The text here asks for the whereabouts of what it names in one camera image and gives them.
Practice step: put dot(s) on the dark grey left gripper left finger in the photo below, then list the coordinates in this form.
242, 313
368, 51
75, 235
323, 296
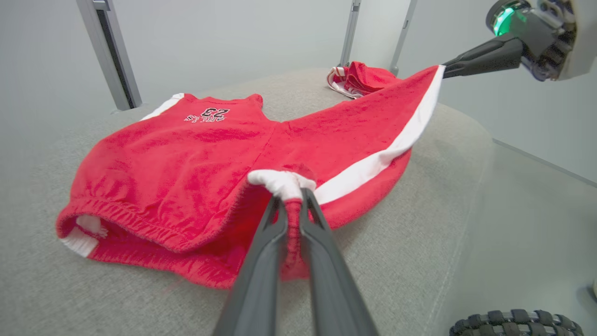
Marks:
259, 284

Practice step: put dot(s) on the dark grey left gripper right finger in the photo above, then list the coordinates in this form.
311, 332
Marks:
333, 289

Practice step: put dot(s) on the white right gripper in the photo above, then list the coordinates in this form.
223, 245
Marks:
559, 32

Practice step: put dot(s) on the red Bulls basketball jersey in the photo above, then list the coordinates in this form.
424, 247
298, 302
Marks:
368, 77

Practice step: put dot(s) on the red shorts with white stripe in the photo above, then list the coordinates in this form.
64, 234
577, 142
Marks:
186, 172

